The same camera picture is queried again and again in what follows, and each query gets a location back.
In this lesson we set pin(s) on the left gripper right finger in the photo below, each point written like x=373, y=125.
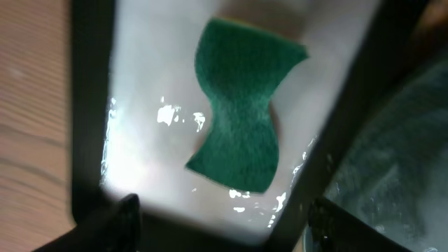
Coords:
x=332, y=229

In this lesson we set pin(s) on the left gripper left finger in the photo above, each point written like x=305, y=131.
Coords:
x=114, y=228

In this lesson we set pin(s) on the black rectangular sponge tray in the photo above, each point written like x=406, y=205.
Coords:
x=138, y=113

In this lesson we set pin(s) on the round black tray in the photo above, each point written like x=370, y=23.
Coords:
x=394, y=176

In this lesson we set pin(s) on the green yellow sponge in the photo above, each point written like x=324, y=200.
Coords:
x=238, y=68

